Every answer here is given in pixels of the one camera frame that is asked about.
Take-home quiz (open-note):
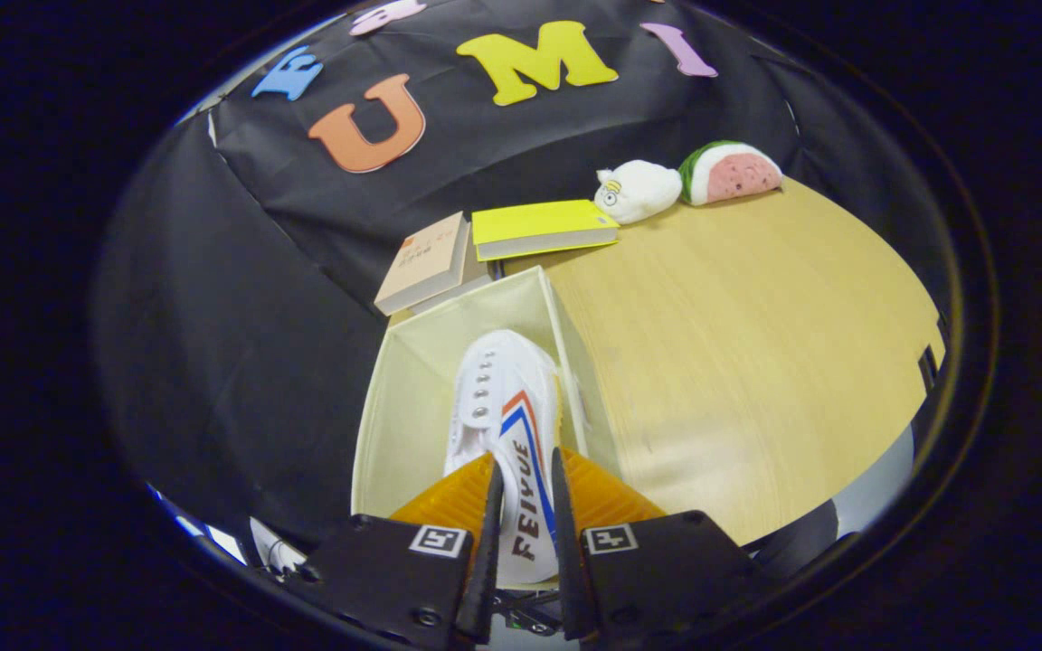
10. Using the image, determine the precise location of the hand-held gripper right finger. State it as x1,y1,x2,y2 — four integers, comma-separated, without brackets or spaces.
550,447,762,645

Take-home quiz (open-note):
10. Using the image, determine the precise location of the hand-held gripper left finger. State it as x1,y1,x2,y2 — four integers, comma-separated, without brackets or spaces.
290,452,506,647

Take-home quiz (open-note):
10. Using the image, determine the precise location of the cream fabric storage box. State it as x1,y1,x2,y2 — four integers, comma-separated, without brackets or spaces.
351,265,594,593

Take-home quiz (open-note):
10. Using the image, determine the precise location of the white canvas shoe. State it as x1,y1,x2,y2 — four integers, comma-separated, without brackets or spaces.
442,329,564,589

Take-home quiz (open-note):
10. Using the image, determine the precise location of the white paper sheet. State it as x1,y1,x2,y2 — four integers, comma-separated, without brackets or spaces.
250,515,305,572

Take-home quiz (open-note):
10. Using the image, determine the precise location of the grey book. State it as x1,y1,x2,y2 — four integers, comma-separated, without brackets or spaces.
408,226,495,317

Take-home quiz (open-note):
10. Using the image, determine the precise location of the tan book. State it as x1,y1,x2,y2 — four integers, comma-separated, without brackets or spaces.
374,211,471,317

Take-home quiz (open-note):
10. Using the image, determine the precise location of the yellow book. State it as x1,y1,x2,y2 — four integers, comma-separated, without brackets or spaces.
471,199,620,263

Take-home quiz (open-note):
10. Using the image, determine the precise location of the black backdrop cloth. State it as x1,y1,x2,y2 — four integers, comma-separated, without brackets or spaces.
96,0,956,552

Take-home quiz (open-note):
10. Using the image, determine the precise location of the white plush toy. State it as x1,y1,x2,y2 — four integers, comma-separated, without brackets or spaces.
594,159,684,225

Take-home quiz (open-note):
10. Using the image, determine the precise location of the watermelon slice plush toy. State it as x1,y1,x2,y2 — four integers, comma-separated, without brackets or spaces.
677,139,784,207

